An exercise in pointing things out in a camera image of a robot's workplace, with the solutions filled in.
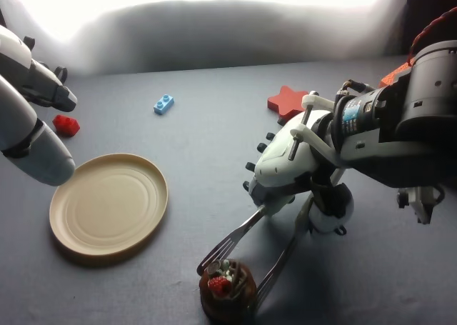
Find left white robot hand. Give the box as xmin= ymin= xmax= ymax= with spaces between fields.
xmin=0 ymin=24 xmax=78 ymax=187

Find orange foam block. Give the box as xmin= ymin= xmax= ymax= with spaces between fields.
xmin=378 ymin=61 xmax=417 ymax=89

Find metal utensils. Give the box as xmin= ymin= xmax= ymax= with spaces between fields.
xmin=196 ymin=196 xmax=315 ymax=306

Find light blue toy brick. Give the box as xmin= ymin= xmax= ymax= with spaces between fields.
xmin=153 ymin=94 xmax=176 ymax=116

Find beige round plate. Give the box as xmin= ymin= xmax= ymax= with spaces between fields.
xmin=49 ymin=153 xmax=169 ymax=259

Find chocolate toy cupcake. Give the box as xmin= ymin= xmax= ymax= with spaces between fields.
xmin=199 ymin=259 xmax=257 ymax=321

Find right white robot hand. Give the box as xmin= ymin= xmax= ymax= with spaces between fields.
xmin=242 ymin=110 xmax=355 ymax=236

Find red star block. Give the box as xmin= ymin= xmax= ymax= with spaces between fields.
xmin=266 ymin=85 xmax=310 ymax=125

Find red toy brick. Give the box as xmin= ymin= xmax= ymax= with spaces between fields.
xmin=52 ymin=114 xmax=80 ymax=138

